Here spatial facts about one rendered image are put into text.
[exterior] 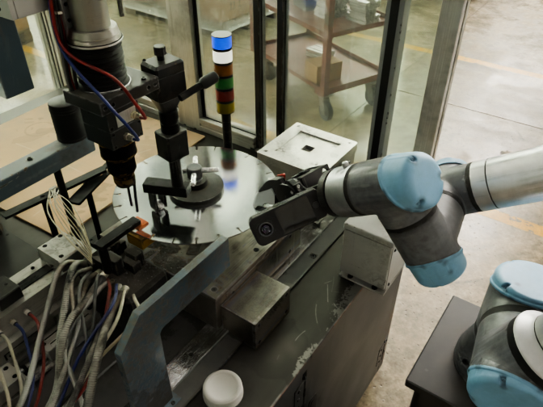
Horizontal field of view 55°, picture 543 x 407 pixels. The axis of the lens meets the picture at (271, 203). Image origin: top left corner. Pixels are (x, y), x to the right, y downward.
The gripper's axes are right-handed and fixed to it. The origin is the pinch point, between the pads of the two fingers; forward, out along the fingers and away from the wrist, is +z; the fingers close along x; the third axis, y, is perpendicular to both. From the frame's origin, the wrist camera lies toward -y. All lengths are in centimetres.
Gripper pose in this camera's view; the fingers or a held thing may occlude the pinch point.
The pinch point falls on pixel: (255, 208)
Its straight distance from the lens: 91.3
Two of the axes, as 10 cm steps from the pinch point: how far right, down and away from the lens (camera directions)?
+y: 7.3, -4.1, 5.5
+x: -3.8, -9.1, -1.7
